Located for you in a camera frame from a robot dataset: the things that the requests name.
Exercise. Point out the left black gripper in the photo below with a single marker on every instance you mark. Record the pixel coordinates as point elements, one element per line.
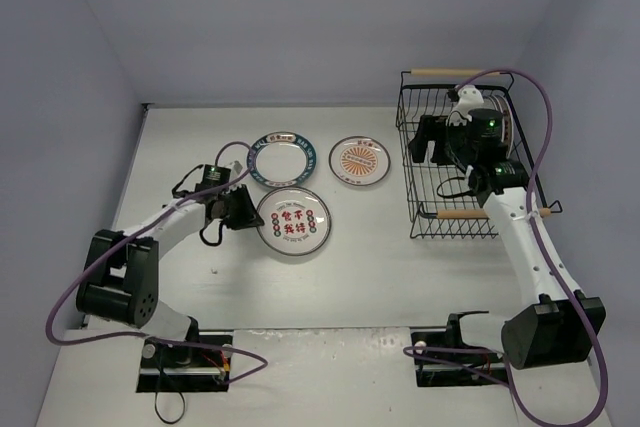
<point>240,207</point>

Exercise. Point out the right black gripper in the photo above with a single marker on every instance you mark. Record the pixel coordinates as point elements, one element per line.
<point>433,134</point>

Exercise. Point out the red character plate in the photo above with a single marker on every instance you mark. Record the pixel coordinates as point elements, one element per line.
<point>297,222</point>
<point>502,99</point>
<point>509,127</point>

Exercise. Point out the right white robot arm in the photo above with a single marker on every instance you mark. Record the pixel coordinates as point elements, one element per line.
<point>558,323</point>

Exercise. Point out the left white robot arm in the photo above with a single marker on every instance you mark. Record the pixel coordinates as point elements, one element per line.
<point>122,267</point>

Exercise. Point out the teal rimmed white plate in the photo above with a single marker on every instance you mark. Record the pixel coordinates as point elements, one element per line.
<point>282,159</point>

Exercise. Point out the black wire dish rack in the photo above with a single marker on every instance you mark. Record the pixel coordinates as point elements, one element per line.
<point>446,201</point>

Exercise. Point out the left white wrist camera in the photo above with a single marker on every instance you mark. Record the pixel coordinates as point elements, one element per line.
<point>237,172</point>

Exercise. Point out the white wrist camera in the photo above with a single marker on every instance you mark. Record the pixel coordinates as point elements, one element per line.
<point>237,172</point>
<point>469,98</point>

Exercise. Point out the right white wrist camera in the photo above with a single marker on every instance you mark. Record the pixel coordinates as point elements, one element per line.
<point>469,98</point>

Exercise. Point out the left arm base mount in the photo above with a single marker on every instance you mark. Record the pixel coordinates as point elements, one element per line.
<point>171,369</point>

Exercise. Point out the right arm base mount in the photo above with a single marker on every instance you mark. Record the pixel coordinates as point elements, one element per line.
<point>442,360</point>

